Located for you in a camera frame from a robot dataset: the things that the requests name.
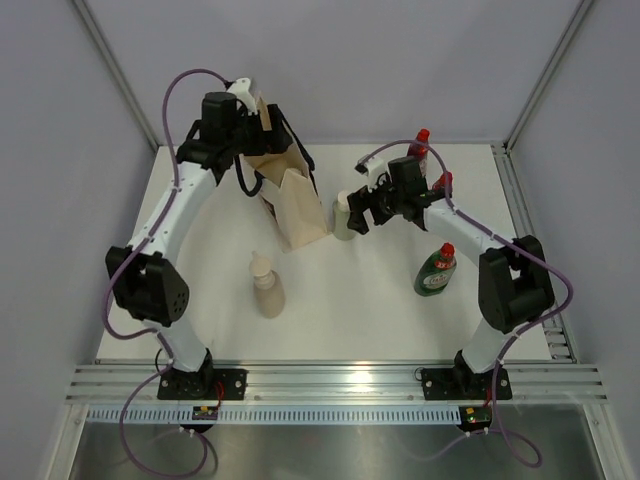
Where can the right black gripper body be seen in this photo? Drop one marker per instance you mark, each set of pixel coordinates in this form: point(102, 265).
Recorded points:
point(386, 203)

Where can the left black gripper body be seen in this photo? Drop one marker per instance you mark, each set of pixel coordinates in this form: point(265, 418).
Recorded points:
point(247, 138)

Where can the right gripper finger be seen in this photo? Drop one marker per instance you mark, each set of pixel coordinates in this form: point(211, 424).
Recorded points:
point(357, 221)
point(360, 200)

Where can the green lotion bottle white cap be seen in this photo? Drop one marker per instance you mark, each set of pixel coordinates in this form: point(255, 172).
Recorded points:
point(341, 215)

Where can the red dish soap bottle front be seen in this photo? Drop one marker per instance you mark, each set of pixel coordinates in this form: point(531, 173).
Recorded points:
point(445, 180)

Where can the red dish soap bottle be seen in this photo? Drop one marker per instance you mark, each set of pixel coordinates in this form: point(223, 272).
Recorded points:
point(418, 151)
point(445, 180)

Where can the beige canvas tote bag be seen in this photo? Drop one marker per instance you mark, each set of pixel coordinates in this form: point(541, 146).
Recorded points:
point(288, 193)

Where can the green dish soap bottle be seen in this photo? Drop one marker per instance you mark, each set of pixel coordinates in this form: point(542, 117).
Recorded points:
point(436, 272)

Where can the beige lotion bottle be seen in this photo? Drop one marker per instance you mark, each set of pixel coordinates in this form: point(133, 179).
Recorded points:
point(268, 289)

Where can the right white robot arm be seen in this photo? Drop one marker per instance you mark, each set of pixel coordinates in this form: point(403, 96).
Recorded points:
point(514, 287)

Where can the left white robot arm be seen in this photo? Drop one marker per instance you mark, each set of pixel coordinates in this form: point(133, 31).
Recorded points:
point(143, 275)

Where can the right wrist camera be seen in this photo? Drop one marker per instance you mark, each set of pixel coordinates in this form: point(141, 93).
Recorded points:
point(374, 169)

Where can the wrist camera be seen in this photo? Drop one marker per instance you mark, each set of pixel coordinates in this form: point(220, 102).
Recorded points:
point(245, 90)
point(374, 169)

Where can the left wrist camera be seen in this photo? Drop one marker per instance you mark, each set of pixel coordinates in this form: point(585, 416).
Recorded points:
point(245, 90)

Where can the right aluminium frame post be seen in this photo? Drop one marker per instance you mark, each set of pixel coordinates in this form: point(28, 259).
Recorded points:
point(552, 64)

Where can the aluminium frame post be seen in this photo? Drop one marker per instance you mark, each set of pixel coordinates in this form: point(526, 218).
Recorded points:
point(98, 39)
point(552, 64)

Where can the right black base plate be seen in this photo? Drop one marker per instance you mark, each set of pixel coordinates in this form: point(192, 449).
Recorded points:
point(440, 384)

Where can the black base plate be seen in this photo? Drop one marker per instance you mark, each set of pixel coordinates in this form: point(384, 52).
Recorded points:
point(440, 384)
point(176, 385)

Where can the white slotted cable duct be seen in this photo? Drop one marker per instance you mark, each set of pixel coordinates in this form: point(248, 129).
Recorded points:
point(277, 415)

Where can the left aluminium frame post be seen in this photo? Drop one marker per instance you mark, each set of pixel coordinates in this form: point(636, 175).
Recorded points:
point(98, 39)

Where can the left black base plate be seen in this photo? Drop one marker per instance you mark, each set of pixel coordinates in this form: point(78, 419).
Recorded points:
point(176, 385)

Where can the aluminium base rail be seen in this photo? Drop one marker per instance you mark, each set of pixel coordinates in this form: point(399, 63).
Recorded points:
point(546, 383)

